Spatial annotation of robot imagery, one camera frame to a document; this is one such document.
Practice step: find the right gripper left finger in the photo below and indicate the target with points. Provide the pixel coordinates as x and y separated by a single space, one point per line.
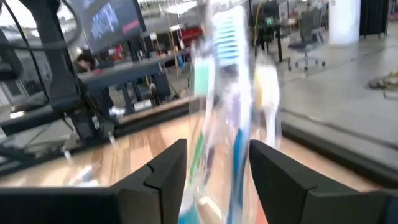
155 199

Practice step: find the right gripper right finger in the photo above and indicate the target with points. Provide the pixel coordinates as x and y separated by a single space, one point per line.
286 199

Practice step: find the teal mouthwash bottle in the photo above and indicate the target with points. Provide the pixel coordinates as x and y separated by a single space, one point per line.
189 217

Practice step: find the blue white toothbrush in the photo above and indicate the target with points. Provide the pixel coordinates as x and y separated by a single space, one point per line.
239 155
81 175

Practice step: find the orange white toothbrush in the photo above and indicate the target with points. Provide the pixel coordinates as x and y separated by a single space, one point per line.
267 81

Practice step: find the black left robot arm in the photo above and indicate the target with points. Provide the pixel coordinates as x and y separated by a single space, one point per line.
56 62

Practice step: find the grey desk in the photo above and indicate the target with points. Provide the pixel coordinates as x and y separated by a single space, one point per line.
124 71

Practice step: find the beige crumpled bundle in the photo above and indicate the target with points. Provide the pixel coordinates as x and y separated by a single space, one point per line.
385 81

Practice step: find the person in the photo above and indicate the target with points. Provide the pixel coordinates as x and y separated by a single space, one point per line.
84 62

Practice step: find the dark swivel office chair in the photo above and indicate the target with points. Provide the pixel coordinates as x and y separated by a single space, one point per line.
308 25

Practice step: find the computer monitor blue screen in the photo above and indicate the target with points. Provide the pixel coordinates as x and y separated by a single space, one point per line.
109 21

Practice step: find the white building pillar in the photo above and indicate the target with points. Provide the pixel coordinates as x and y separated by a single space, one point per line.
345 21

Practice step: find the black tall cabinet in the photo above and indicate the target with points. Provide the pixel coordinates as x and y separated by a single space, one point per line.
373 15

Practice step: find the black aluminium table frame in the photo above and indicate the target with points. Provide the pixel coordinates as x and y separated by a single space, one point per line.
342 152

